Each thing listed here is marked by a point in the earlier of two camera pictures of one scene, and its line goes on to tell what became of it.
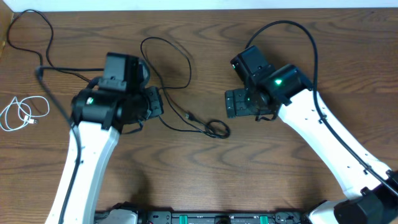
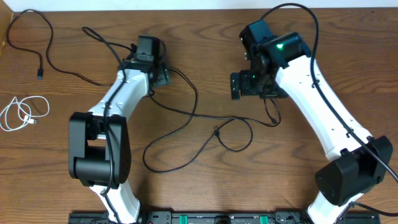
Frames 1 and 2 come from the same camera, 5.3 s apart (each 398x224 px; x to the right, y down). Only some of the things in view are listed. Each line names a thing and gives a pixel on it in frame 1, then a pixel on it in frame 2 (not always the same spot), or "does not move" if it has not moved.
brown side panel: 6,15 does not move
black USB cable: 180,130 -> 223,117
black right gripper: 234,102 -> 245,89
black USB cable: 48,48 does not move
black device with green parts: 295,217 does not move
